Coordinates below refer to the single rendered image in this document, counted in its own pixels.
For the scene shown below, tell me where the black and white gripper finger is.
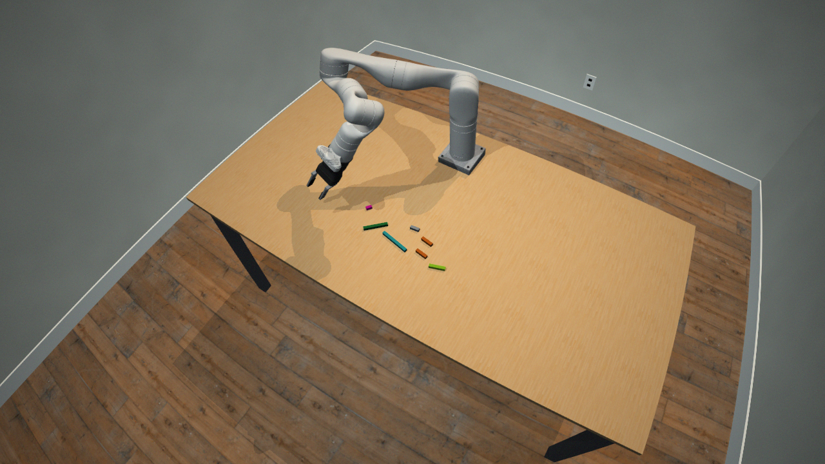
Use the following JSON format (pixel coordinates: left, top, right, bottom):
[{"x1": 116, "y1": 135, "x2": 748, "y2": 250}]
[
  {"x1": 319, "y1": 185, "x2": 333, "y2": 200},
  {"x1": 306, "y1": 170, "x2": 318, "y2": 187}
]

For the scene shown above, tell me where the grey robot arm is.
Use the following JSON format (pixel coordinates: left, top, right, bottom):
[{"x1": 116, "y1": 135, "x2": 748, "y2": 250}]
[{"x1": 320, "y1": 48, "x2": 479, "y2": 162}]

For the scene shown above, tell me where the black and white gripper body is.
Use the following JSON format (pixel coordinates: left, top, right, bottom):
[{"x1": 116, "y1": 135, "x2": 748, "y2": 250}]
[{"x1": 316, "y1": 138, "x2": 357, "y2": 186}]

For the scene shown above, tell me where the turquoise rod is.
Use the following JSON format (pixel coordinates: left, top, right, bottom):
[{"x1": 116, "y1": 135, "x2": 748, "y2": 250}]
[{"x1": 382, "y1": 231, "x2": 407, "y2": 252}]

